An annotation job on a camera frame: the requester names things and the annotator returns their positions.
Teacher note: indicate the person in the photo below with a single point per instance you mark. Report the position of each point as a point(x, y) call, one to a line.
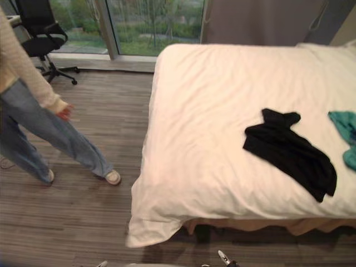
point(25, 116)

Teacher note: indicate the black office chair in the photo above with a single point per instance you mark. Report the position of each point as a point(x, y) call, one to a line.
point(41, 36)

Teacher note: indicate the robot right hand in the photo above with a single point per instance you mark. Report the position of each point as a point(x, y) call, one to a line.
point(226, 259)

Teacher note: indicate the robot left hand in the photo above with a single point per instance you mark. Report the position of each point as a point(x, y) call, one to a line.
point(102, 263)

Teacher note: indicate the white duvet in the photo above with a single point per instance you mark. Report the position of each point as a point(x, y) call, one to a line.
point(236, 133)

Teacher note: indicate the grey curtain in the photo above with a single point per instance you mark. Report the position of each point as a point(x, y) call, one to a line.
point(264, 20)

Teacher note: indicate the teal garment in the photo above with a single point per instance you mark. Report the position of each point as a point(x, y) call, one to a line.
point(346, 130)

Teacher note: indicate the black garment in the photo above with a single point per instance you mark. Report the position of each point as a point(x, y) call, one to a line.
point(289, 150)

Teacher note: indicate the person's hand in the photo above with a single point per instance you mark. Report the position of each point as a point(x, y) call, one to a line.
point(65, 111)

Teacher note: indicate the black bed leg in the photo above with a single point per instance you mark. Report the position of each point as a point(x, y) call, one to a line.
point(203, 232)

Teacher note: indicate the window frame post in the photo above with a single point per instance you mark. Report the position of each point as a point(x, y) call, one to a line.
point(107, 29)

